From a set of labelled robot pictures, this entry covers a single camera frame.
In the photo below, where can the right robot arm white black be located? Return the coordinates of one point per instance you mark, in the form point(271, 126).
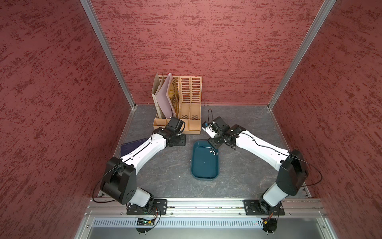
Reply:
point(291, 167)

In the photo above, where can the pink paper folder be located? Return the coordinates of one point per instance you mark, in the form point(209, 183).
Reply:
point(162, 96)

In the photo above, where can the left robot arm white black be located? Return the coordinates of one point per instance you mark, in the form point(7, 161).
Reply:
point(120, 178)

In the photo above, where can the patterned gold black booklet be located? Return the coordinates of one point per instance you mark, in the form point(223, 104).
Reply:
point(173, 96)

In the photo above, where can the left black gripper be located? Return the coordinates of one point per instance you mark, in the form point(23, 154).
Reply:
point(182, 141)

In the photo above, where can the teal plastic storage tray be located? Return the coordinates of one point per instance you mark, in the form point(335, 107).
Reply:
point(204, 165)

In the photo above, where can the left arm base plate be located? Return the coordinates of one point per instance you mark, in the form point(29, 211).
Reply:
point(153, 208)

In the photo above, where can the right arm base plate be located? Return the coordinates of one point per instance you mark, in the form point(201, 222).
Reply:
point(261, 208)

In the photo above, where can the brown cardboard folder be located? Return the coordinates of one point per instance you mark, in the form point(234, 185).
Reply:
point(157, 84)

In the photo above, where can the beige plastic file organizer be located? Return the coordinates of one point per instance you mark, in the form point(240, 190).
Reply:
point(190, 101)

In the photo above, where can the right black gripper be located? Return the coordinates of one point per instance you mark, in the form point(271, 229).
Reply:
point(212, 143)

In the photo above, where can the aluminium front rail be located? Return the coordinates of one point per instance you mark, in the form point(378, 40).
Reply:
point(212, 208)

